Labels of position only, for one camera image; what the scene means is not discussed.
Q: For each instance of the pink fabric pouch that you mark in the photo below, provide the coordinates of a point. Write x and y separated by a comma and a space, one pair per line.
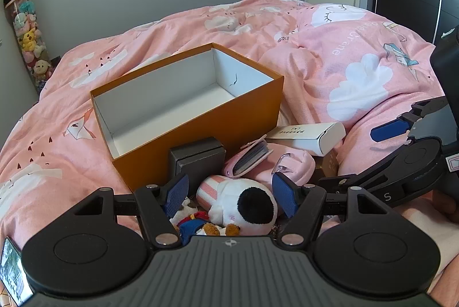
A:
299, 167

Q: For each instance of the pink white cow plush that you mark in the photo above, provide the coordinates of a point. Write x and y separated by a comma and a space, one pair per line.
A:
233, 206

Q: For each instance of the red panda plush toy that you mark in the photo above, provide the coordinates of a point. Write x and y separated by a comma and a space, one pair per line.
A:
190, 226

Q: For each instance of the pink card holder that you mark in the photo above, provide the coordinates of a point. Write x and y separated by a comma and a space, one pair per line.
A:
247, 158

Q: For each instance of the smartphone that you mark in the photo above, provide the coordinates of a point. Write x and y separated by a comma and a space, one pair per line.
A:
12, 271

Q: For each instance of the person's right hand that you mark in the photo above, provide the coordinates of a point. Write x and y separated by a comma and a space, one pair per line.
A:
447, 207

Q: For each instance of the small grey box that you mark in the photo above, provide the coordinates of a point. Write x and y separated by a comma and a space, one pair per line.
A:
197, 160

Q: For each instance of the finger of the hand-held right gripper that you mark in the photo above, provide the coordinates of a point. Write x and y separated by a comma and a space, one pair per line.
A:
391, 129
362, 178

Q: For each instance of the white glasses case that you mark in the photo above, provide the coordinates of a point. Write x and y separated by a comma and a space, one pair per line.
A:
322, 138

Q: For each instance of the orange cardboard box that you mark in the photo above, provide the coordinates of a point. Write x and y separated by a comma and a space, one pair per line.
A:
200, 127

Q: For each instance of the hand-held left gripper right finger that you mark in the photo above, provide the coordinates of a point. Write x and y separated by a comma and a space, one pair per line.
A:
285, 197

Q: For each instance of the small brown box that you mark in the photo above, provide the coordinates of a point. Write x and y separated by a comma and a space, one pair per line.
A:
328, 165

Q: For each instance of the pink cloud print blanket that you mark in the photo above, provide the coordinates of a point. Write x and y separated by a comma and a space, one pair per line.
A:
143, 41

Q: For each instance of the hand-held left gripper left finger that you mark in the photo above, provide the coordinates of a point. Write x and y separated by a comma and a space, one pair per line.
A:
177, 193

